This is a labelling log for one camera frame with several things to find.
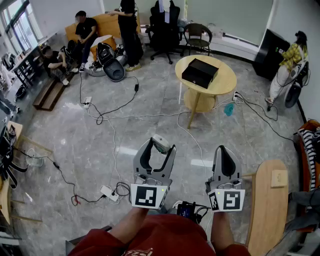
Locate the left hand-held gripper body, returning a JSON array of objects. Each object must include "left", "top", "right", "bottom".
[{"left": 130, "top": 172, "right": 173, "bottom": 210}]

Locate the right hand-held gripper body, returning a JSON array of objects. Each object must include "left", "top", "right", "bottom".
[{"left": 204, "top": 177, "right": 246, "bottom": 213}]

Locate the small white object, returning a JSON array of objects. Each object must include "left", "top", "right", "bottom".
[{"left": 151, "top": 133, "right": 171, "bottom": 154}]

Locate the black box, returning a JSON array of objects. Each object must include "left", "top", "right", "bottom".
[{"left": 181, "top": 58, "right": 220, "bottom": 90}]

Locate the person's left forearm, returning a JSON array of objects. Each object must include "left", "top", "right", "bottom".
[{"left": 109, "top": 207, "right": 150, "bottom": 245}]

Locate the person's right forearm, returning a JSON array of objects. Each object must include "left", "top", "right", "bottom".
[{"left": 211, "top": 211, "right": 236, "bottom": 253}]

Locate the oval wooden table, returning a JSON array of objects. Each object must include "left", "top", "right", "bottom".
[{"left": 246, "top": 159, "right": 290, "bottom": 256}]

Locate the small wooden block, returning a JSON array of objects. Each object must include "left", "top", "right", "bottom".
[{"left": 270, "top": 169, "right": 289, "bottom": 188}]

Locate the black chest device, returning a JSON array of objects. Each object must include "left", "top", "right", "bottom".
[{"left": 176, "top": 200, "right": 201, "bottom": 221}]

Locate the person's red shirt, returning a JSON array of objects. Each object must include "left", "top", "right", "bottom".
[{"left": 67, "top": 213, "right": 251, "bottom": 256}]

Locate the teal floor object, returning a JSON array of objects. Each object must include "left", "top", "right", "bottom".
[{"left": 224, "top": 102, "right": 235, "bottom": 117}]

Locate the orange sofa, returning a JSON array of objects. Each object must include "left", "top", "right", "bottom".
[
  {"left": 297, "top": 119, "right": 320, "bottom": 233},
  {"left": 64, "top": 12, "right": 142, "bottom": 45}
]

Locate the grey garment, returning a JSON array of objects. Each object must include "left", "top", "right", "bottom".
[{"left": 287, "top": 188, "right": 320, "bottom": 232}]

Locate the striped cloth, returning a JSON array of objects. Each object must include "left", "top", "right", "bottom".
[{"left": 298, "top": 127, "right": 320, "bottom": 191}]

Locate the round wooden table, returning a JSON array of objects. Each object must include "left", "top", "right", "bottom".
[{"left": 174, "top": 54, "right": 238, "bottom": 130}]

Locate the grey backpack rig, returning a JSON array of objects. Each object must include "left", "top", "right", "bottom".
[{"left": 284, "top": 61, "right": 310, "bottom": 109}]

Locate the open grey backpack shell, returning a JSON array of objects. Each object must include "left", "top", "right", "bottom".
[{"left": 96, "top": 42, "right": 126, "bottom": 83}]

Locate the wooden step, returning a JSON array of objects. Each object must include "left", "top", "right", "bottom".
[{"left": 32, "top": 72, "right": 76, "bottom": 112}]

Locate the black cabinet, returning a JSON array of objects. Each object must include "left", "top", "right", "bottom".
[{"left": 252, "top": 28, "right": 292, "bottom": 81}]

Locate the wooden chair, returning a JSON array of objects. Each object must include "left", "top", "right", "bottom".
[{"left": 0, "top": 121, "right": 54, "bottom": 226}]

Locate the dark wicker chair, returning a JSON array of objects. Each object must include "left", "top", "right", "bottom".
[{"left": 183, "top": 22, "right": 213, "bottom": 57}]

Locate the black office chair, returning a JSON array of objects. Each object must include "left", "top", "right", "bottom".
[{"left": 145, "top": 0, "right": 185, "bottom": 65}]

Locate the clear plastic bag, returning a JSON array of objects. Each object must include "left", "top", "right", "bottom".
[{"left": 207, "top": 22, "right": 225, "bottom": 40}]

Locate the black desk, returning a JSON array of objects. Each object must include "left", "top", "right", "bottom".
[{"left": 11, "top": 46, "right": 45, "bottom": 87}]

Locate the white cloth on chair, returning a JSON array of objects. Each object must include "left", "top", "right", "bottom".
[{"left": 157, "top": 0, "right": 172, "bottom": 24}]

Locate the black device cable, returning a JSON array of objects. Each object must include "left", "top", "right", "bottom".
[{"left": 193, "top": 204, "right": 212, "bottom": 225}]

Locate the white floor cable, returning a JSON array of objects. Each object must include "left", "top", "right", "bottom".
[{"left": 84, "top": 96, "right": 241, "bottom": 191}]

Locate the black floor cable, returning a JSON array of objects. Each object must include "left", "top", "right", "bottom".
[
  {"left": 13, "top": 147, "right": 107, "bottom": 206},
  {"left": 79, "top": 72, "right": 140, "bottom": 126},
  {"left": 234, "top": 91, "right": 298, "bottom": 144}
]

